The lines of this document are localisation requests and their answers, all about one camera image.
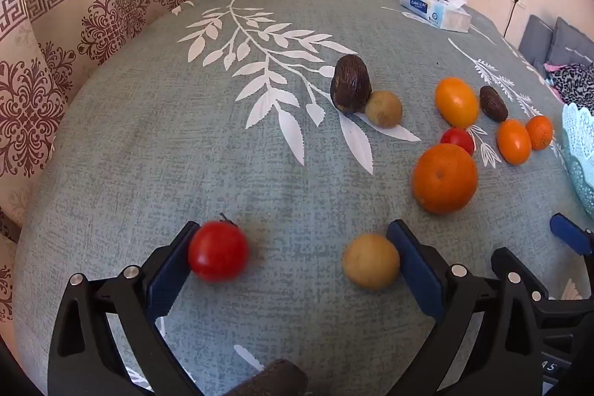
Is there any oval tangerine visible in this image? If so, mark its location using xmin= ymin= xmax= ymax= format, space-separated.
xmin=496 ymin=119 xmax=532 ymax=166

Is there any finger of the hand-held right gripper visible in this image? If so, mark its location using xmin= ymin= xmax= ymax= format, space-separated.
xmin=529 ymin=289 xmax=594 ymax=334
xmin=550 ymin=213 xmax=594 ymax=256

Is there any black power cable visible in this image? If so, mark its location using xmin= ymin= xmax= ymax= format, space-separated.
xmin=503 ymin=0 xmax=519 ymax=39

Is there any beige patterned curtain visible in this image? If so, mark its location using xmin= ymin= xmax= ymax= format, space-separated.
xmin=0 ymin=0 xmax=261 ymax=332

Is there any green brown kiwi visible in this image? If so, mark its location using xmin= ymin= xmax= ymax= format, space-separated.
xmin=365 ymin=91 xmax=404 ymax=128

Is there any grey pillow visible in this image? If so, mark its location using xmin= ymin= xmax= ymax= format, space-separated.
xmin=519 ymin=14 xmax=555 ymax=63
xmin=545 ymin=16 xmax=594 ymax=67

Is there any golden brown kiwi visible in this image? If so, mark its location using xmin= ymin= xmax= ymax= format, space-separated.
xmin=342 ymin=233 xmax=401 ymax=290

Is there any dark rough avocado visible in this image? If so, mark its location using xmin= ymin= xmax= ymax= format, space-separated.
xmin=223 ymin=359 xmax=309 ymax=396

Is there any large dark avocado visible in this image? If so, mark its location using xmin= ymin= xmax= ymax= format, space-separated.
xmin=330 ymin=55 xmax=373 ymax=115

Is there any small dark avocado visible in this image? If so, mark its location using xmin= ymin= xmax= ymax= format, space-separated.
xmin=479 ymin=85 xmax=509 ymax=123

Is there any large red tomato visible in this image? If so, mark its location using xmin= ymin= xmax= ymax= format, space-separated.
xmin=188 ymin=220 xmax=250 ymax=283

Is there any blue white tissue box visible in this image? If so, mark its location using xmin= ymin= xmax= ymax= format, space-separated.
xmin=399 ymin=0 xmax=471 ymax=32

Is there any round tangerine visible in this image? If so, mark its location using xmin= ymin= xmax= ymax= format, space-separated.
xmin=525 ymin=115 xmax=555 ymax=151

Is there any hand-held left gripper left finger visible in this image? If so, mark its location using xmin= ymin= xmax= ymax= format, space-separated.
xmin=48 ymin=220 xmax=201 ymax=396

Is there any green leaf print bedsheet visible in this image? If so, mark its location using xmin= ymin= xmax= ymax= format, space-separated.
xmin=14 ymin=0 xmax=594 ymax=396

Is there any small red tomato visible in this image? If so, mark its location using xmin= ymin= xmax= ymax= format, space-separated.
xmin=439 ymin=127 xmax=475 ymax=156

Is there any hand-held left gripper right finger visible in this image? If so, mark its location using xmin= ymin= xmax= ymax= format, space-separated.
xmin=386 ymin=218 xmax=546 ymax=396

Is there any light blue lace bowl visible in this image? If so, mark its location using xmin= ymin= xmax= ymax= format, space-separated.
xmin=561 ymin=101 xmax=594 ymax=216

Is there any large orange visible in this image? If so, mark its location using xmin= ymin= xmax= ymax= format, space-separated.
xmin=412 ymin=143 xmax=479 ymax=215

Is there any yellow orange citrus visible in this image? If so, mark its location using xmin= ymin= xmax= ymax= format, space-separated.
xmin=434 ymin=77 xmax=480 ymax=128

